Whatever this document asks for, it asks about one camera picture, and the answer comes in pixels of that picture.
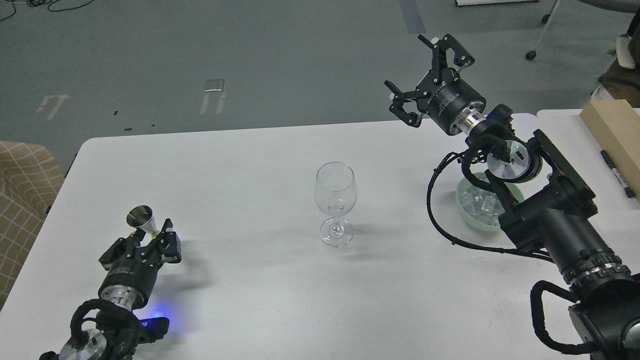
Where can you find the steel cocktail jigger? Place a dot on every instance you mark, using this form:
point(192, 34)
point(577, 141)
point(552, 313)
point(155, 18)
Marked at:
point(142, 217)

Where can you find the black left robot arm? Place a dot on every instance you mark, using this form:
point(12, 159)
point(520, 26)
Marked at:
point(106, 327)

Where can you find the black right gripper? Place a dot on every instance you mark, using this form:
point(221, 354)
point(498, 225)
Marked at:
point(442, 94)

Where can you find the seated person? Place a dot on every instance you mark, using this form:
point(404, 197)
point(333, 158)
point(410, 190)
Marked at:
point(621, 81)

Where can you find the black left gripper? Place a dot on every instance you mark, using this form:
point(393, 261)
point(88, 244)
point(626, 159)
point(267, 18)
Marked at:
point(132, 271)

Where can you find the clear wine glass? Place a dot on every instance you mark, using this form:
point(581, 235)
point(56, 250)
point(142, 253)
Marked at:
point(336, 194)

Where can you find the beige checkered chair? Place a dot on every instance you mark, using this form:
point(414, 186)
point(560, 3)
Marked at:
point(30, 180)

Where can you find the silver floor plate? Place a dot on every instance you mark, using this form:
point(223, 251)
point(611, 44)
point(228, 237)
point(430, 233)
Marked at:
point(214, 85)

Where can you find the black marker pen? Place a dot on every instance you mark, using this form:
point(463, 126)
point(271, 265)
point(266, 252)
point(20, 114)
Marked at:
point(629, 193)

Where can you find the green bowl of ice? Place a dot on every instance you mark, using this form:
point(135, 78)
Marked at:
point(479, 208)

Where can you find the light wooden box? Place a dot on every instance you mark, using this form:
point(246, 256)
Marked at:
point(615, 125)

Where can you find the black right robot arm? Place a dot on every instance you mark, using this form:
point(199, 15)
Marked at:
point(546, 210)

